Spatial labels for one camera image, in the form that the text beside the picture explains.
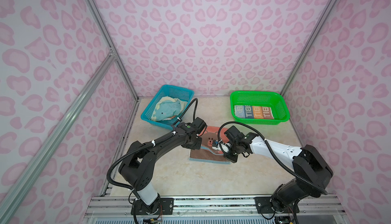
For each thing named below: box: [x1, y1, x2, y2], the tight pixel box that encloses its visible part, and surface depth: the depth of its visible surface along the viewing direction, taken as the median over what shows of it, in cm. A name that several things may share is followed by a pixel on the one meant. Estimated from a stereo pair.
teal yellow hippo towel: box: [151, 95, 188, 122], surface depth 109 cm
